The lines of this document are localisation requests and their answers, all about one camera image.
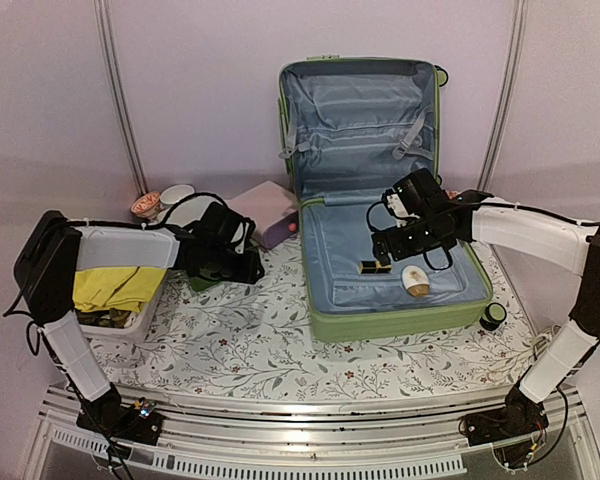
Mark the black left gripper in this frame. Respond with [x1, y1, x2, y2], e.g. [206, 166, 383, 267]
[206, 243, 266, 284]

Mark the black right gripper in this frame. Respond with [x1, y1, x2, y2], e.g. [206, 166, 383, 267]
[373, 213, 451, 266]

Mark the white green drawer box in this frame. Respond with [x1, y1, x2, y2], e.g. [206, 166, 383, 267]
[156, 196, 220, 293]

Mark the purple drawer box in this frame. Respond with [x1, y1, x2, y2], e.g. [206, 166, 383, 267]
[228, 181, 299, 250]

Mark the green hard-shell suitcase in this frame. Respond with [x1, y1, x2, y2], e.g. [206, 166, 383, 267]
[279, 58, 493, 342]

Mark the yellow garment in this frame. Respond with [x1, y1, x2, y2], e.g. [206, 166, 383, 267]
[73, 266, 167, 313]

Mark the white perforated plastic basket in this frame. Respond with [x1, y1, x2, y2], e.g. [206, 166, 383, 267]
[75, 265, 171, 346]

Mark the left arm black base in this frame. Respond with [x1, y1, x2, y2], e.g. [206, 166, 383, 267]
[76, 385, 164, 446]

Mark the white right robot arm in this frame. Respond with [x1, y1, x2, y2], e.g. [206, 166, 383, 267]
[370, 169, 600, 436]

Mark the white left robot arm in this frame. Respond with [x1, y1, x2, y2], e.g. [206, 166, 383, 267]
[14, 200, 264, 434]

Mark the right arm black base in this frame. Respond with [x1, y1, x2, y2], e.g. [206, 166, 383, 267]
[460, 381, 549, 446]

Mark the small dark tube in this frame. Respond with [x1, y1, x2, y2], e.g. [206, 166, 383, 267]
[360, 260, 392, 275]

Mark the cream round bottle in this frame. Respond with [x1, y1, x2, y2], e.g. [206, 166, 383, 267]
[401, 265, 430, 298]

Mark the floral white table mat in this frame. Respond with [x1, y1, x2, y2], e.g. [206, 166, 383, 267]
[91, 238, 533, 403]

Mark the white ribbed round object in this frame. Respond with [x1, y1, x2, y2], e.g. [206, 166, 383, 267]
[531, 325, 561, 361]

